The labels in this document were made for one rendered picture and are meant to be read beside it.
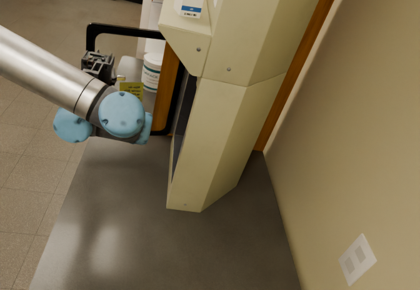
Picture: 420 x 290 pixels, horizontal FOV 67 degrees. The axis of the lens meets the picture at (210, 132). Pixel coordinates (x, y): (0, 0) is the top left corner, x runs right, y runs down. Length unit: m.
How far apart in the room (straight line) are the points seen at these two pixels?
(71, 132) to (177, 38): 0.29
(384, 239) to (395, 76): 0.36
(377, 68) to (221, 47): 0.41
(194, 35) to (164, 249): 0.58
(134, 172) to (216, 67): 0.54
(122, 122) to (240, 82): 0.32
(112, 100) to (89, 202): 0.53
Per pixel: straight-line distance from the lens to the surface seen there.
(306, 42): 1.16
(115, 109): 0.54
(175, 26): 0.69
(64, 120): 0.68
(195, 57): 0.71
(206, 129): 0.81
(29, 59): 0.60
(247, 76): 0.74
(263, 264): 1.01
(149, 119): 0.69
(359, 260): 0.86
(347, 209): 0.90
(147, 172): 1.12
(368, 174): 0.85
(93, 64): 0.84
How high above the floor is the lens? 1.74
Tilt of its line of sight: 35 degrees down
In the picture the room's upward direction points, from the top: 18 degrees clockwise
